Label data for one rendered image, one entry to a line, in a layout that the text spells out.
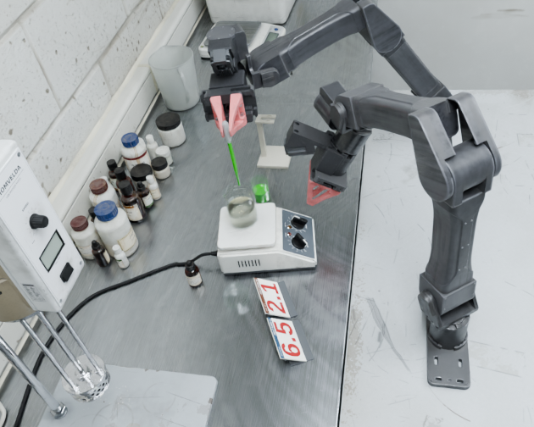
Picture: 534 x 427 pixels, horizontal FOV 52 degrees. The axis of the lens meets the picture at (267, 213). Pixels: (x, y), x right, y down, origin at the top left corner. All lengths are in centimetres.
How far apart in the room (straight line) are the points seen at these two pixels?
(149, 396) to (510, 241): 78
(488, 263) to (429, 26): 144
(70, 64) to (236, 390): 85
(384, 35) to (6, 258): 84
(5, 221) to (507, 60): 224
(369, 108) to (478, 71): 171
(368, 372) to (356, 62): 104
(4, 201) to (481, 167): 58
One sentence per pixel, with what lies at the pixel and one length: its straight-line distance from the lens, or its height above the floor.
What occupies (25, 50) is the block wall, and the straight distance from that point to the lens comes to 129.
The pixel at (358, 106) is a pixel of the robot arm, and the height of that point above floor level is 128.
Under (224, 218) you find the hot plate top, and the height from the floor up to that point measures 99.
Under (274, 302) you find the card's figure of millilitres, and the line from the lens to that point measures 109.
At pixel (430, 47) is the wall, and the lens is 250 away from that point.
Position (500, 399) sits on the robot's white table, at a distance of 104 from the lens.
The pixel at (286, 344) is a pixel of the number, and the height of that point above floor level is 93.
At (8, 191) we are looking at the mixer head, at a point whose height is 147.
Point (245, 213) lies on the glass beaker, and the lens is 110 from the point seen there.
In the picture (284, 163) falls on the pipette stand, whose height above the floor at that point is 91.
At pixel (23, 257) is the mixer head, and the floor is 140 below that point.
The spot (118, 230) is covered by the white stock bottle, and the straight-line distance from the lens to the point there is 122.
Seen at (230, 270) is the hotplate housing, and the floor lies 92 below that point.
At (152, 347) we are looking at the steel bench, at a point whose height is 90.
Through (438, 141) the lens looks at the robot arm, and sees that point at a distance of 76.
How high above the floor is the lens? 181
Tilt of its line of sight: 45 degrees down
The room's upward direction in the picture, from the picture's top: 10 degrees counter-clockwise
